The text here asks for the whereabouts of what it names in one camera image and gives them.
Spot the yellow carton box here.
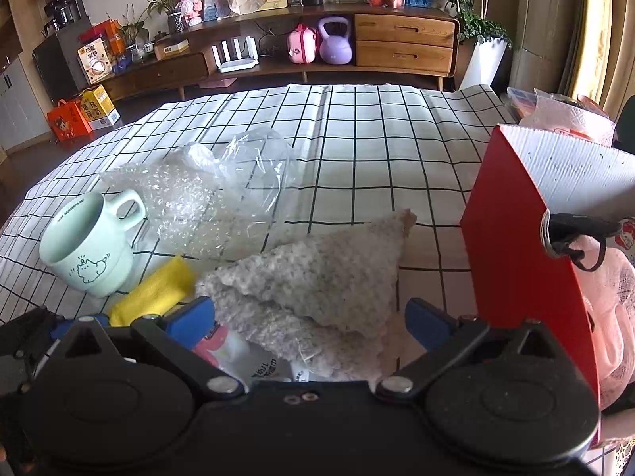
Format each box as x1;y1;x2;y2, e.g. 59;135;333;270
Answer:
79;85;121;131

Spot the black fabric pouch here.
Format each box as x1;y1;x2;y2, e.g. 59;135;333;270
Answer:
539;209;620;273

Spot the yellow sponge cloth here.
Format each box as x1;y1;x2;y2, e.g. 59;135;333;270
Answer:
109;257;196;327

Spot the black mini fridge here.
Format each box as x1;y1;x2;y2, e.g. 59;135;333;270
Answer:
32;17;92;106

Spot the pink toy backpack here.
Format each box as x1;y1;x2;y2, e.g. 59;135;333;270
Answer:
286;23;319;65

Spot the purple kettlebell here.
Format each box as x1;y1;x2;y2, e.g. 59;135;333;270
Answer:
317;16;353;65

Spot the christmas print fabric bag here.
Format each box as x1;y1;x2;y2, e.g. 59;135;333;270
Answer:
611;217;635;265

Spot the orange gift bag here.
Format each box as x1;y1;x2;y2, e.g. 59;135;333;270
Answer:
46;100;92;142

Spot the red cardboard box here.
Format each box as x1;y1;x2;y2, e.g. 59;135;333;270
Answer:
458;122;635;449

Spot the cartoon print snack box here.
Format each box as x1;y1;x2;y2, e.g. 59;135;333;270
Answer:
77;38;113;85

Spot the white fluffy knit cloth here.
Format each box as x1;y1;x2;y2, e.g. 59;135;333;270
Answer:
196;209;417;382

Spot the clear bubble wrap bag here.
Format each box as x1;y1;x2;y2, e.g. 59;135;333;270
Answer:
100;127;297;259

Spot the white black checked tablecloth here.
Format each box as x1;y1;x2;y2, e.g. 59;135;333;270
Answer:
1;85;512;320

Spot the coffee machine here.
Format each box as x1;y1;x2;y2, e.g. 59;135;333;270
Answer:
42;0;87;38

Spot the green potted tree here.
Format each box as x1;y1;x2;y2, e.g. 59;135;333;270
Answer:
437;0;512;48

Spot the white tall planter pot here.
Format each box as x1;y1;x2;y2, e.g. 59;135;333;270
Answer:
458;39;508;90

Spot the wooden tv cabinet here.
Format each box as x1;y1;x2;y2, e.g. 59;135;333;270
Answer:
101;3;461;100

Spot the white wifi router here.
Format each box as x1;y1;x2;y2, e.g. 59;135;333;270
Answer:
211;36;260;74

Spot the mint green ceramic mug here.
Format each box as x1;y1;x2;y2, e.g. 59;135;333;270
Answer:
39;189;146;298

